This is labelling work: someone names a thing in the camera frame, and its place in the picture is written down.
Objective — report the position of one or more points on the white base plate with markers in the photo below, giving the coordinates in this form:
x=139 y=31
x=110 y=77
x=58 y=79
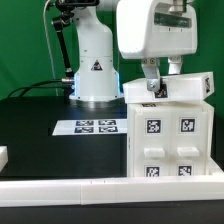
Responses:
x=90 y=127

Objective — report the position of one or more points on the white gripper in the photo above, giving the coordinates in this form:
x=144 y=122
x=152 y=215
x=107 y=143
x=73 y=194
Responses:
x=152 y=28

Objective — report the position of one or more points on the white block at left edge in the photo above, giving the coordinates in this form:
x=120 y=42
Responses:
x=3 y=157

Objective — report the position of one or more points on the white cabinet door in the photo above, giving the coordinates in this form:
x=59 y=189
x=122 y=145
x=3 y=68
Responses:
x=188 y=142
x=152 y=144

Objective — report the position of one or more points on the white cabinet body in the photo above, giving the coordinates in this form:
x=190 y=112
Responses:
x=134 y=109

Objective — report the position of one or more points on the white L-shaped fence frame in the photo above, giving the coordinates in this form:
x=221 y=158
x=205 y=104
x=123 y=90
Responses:
x=114 y=190

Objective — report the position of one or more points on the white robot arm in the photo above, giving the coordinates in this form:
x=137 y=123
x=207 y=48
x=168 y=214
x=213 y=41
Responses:
x=96 y=80

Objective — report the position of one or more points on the white long cabinet top block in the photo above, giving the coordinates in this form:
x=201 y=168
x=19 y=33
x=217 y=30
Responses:
x=186 y=87

